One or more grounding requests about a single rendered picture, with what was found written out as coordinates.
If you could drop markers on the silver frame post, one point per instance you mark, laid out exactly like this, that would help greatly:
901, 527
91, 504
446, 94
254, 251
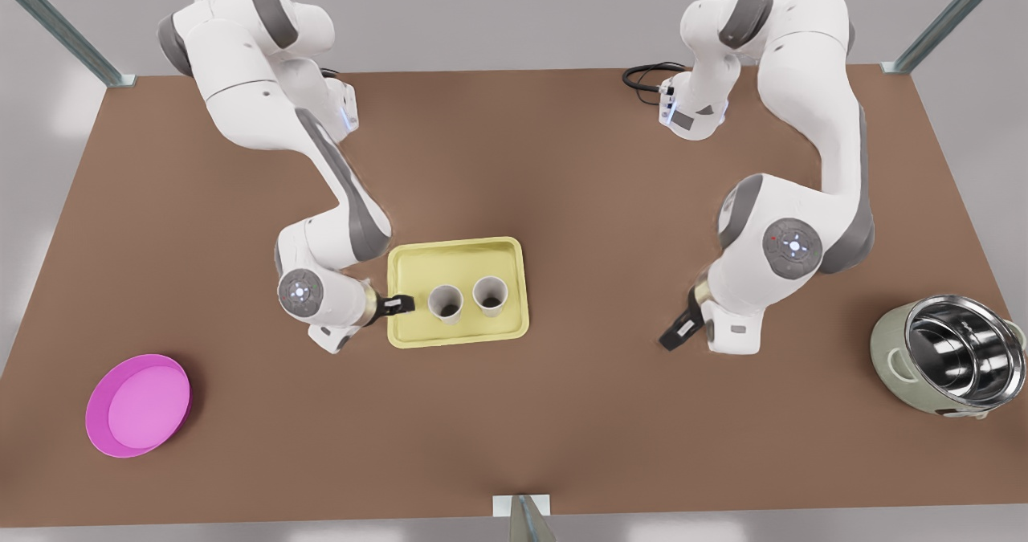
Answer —
60, 24
948, 16
526, 518

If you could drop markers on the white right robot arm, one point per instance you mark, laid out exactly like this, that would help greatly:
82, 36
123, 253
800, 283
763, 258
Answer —
265, 100

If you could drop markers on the grey-green pot with steel inside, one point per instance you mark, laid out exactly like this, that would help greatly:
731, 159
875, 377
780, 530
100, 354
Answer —
948, 357

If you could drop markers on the yellow rectangular tray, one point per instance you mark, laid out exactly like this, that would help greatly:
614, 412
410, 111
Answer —
458, 291

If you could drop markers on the white IKEA cup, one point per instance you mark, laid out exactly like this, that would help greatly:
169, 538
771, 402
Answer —
490, 296
446, 303

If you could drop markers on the pink round bowl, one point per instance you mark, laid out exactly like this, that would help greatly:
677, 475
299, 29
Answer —
138, 405

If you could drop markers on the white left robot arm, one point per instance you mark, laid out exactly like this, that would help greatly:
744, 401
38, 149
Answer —
811, 124

